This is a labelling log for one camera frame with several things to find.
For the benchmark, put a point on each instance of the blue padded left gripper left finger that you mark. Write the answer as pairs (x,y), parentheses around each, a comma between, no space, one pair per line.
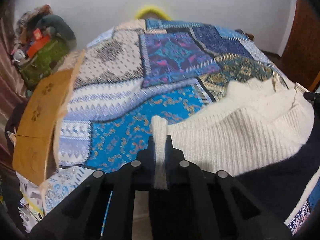
(151,156)

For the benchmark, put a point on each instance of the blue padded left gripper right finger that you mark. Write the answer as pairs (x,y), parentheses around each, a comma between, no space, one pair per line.
(168,155)

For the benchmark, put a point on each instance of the white and black knit sweater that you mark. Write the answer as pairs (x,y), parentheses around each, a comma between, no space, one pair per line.
(263,134)

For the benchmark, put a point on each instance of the blue patchwork bedspread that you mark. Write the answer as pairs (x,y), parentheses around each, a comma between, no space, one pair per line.
(138,70)

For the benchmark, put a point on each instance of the wooden folding lap table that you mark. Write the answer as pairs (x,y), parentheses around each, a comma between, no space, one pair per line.
(33,153)

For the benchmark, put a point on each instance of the yellow foam tube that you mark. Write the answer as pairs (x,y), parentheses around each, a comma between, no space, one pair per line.
(151,10)

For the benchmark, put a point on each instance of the green storage basket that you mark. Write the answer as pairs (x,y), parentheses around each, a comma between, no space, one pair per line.
(43,62)

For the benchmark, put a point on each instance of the striped pink curtain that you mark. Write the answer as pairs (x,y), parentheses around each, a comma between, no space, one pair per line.
(12,85)

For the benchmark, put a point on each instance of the brown wooden door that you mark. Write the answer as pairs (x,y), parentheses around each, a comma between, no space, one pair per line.
(300,59)

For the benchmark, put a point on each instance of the orange box in basket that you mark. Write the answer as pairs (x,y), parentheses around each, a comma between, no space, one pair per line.
(37,45)

